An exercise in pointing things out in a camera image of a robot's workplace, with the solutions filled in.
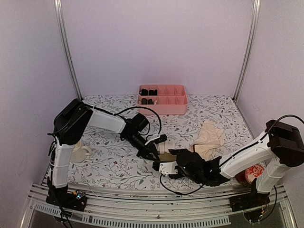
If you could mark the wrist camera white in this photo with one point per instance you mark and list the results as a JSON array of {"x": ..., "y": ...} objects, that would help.
[
  {"x": 168, "y": 168},
  {"x": 156, "y": 138}
]

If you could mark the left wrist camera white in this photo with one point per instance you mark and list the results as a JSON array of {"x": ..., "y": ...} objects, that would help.
[{"x": 156, "y": 138}]

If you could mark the right aluminium frame post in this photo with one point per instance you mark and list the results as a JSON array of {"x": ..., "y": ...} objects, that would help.
[{"x": 248, "y": 49}]

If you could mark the left aluminium frame post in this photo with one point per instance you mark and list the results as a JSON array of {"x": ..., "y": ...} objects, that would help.
[{"x": 66, "y": 48}]

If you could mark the peach underwear pile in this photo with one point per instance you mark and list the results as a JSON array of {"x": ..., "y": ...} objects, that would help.
[{"x": 209, "y": 139}]

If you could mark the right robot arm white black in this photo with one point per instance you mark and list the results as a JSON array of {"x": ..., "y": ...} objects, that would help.
[{"x": 280, "y": 143}]

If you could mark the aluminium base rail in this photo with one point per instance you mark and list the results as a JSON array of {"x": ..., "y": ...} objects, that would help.
[{"x": 207, "y": 208}]

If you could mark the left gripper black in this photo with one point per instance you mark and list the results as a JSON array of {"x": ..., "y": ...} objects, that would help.
[{"x": 146, "y": 153}]

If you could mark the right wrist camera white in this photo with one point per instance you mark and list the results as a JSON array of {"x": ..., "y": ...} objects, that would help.
[{"x": 168, "y": 168}]

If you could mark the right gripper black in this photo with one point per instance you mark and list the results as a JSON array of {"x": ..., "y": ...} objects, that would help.
[{"x": 177, "y": 151}]

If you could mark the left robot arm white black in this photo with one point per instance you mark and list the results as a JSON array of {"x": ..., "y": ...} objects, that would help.
[{"x": 69, "y": 126}]

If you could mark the olive beige underwear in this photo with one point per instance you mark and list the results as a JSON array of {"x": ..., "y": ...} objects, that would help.
[{"x": 163, "y": 151}]

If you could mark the aluminium frame post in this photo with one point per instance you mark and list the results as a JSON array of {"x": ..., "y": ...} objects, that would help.
[
  {"x": 66, "y": 48},
  {"x": 248, "y": 49}
]

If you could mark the cream ceramic mug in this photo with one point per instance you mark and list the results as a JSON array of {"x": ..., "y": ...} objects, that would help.
[{"x": 80, "y": 152}]

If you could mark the red floral round tin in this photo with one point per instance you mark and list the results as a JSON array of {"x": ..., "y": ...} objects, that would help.
[{"x": 247, "y": 176}]

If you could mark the black rolled underwear front middle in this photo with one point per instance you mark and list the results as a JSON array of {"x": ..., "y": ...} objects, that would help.
[{"x": 150, "y": 102}]

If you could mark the pink compartment organizer box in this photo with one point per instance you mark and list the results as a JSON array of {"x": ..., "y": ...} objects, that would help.
[{"x": 172, "y": 99}]

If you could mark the black rolled underwear front left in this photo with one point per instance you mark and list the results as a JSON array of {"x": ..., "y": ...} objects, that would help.
[{"x": 144, "y": 101}]

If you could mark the black rolled underwear back left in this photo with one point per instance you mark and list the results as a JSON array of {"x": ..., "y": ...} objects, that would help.
[{"x": 144, "y": 92}]

